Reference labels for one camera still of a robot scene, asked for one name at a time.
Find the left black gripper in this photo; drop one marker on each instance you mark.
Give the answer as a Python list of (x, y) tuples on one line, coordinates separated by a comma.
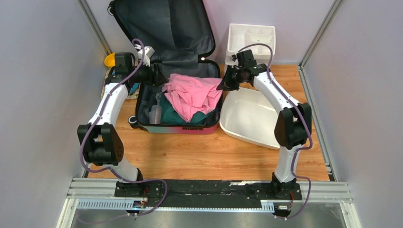
[(153, 77)]

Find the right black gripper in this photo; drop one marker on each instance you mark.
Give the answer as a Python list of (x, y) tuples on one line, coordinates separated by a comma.
[(226, 84)]

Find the pink garment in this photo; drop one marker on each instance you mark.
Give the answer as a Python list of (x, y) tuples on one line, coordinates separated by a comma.
[(189, 95)]

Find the white plastic basin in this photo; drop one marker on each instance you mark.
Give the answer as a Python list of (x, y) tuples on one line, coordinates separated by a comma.
[(248, 116)]

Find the dark green garment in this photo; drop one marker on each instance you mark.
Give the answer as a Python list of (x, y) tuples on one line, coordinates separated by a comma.
[(169, 116)]

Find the pink and teal kids suitcase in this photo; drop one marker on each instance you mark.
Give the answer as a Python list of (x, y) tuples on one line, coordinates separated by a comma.
[(181, 35)]

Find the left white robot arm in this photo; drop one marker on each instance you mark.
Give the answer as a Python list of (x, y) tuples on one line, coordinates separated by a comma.
[(101, 148)]

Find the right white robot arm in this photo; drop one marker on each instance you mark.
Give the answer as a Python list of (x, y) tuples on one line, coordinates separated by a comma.
[(293, 126)]

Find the teal polka dot plate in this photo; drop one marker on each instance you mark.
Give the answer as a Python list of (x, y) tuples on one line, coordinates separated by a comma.
[(134, 88)]

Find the yellow bowl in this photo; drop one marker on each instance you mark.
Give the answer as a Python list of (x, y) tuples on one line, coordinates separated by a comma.
[(109, 61)]

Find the white plastic drawer organizer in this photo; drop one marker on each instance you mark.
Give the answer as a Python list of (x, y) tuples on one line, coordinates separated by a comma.
[(241, 35)]

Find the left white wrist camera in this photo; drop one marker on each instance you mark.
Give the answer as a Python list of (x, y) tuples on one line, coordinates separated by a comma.
[(145, 54)]

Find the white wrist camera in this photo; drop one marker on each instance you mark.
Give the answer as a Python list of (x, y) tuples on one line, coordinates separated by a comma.
[(145, 54), (234, 57)]

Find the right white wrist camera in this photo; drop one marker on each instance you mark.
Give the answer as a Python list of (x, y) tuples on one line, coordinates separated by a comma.
[(234, 57)]

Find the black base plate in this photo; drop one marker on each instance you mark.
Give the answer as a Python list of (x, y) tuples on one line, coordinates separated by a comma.
[(211, 194)]

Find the aluminium rail frame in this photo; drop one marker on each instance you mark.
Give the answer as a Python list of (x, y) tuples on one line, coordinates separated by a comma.
[(90, 203)]

